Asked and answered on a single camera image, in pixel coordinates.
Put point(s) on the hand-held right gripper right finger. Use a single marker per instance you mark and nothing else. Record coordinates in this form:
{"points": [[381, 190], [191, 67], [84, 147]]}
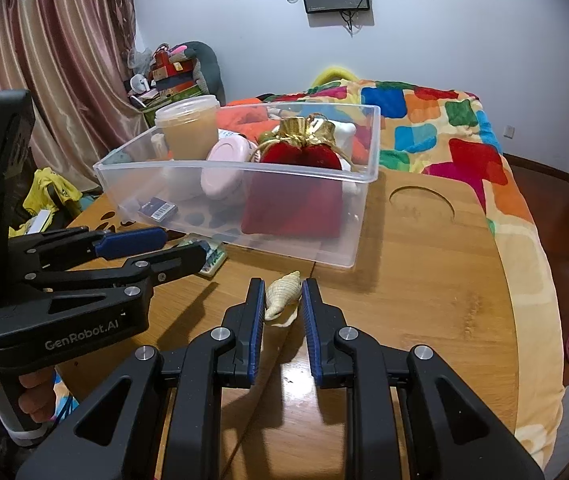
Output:
{"points": [[312, 330]]}

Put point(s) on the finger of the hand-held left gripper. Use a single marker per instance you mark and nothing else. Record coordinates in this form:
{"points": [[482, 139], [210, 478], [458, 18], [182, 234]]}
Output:
{"points": [[134, 240], [179, 260]]}

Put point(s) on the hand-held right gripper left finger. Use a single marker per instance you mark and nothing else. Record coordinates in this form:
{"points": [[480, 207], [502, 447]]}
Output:
{"points": [[257, 330]]}

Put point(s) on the small green white packet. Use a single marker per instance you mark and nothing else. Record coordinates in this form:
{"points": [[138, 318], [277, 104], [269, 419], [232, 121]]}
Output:
{"points": [[214, 260]]}

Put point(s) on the beige spiral seashell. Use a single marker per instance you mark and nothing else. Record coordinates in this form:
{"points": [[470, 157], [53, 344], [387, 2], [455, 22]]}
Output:
{"points": [[279, 295]]}

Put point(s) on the clear plastic storage box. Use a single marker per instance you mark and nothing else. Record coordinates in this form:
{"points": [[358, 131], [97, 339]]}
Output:
{"points": [[174, 180]]}

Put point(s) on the pink round handheld device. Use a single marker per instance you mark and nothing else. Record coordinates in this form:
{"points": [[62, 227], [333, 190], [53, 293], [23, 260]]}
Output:
{"points": [[224, 160]]}

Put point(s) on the round plastic jar with lid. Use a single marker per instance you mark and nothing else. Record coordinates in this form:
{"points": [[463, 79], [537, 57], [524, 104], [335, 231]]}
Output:
{"points": [[189, 130]]}

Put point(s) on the red velvet pouch gold top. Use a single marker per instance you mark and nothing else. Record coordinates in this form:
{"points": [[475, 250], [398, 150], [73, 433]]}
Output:
{"points": [[294, 200]]}

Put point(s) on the person's left hand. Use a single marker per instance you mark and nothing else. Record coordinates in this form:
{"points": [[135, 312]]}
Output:
{"points": [[39, 400]]}

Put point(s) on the small dark blue packet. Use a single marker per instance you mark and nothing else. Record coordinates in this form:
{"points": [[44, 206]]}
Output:
{"points": [[157, 210]]}

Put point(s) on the yellow cloth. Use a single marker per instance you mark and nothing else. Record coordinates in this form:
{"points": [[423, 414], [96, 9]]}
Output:
{"points": [[49, 190]]}

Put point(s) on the wooden desk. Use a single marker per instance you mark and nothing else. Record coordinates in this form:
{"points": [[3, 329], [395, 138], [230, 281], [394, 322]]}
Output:
{"points": [[439, 270]]}

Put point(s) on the orange down jacket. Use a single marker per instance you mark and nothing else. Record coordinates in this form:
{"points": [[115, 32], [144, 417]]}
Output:
{"points": [[239, 120]]}

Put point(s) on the small white fan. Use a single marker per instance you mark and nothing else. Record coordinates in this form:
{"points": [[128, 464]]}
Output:
{"points": [[138, 85]]}

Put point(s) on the pile of gift boxes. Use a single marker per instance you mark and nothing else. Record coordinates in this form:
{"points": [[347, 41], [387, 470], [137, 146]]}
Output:
{"points": [[174, 75]]}

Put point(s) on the grey cushion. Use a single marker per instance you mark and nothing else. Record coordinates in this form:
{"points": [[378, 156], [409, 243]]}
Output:
{"points": [[209, 70]]}

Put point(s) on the pink curtain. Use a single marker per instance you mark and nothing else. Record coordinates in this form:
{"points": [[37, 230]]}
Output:
{"points": [[64, 60]]}

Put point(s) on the yellow plush cushion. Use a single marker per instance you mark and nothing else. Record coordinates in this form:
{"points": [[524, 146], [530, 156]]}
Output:
{"points": [[334, 74]]}

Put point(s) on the colourful patchwork blanket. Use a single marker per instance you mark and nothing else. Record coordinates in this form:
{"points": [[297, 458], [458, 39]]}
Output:
{"points": [[464, 110]]}

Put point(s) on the white wall socket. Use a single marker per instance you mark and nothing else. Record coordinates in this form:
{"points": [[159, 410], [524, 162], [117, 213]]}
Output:
{"points": [[508, 132]]}

